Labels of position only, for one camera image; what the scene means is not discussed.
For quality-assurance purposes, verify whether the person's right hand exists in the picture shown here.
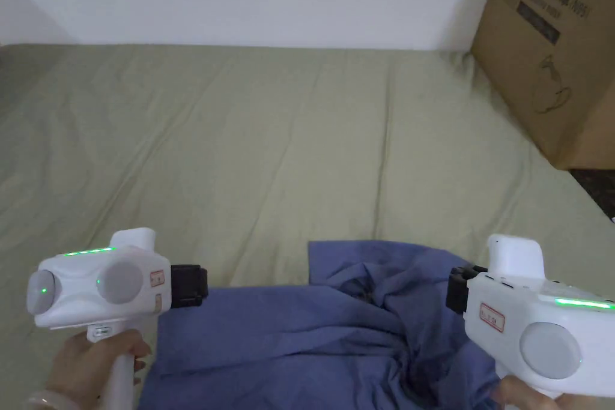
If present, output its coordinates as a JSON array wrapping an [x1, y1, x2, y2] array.
[[487, 375, 615, 410]]

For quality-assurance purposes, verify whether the brown cardboard carton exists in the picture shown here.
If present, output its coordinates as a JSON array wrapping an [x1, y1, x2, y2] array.
[[470, 0, 615, 172]]

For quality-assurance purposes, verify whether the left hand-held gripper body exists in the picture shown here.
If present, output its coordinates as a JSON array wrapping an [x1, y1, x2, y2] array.
[[26, 229, 209, 410]]

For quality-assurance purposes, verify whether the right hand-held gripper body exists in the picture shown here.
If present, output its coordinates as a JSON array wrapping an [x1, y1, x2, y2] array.
[[445, 234, 615, 399]]

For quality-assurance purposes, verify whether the bed with pale green sheet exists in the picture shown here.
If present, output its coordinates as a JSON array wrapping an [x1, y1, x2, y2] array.
[[0, 43, 615, 410]]

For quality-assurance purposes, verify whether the person's left hand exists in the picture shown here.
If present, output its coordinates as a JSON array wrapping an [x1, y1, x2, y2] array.
[[44, 331, 154, 410]]

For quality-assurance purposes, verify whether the dark blue shirt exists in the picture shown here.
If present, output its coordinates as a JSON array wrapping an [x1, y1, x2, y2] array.
[[136, 240, 505, 410]]

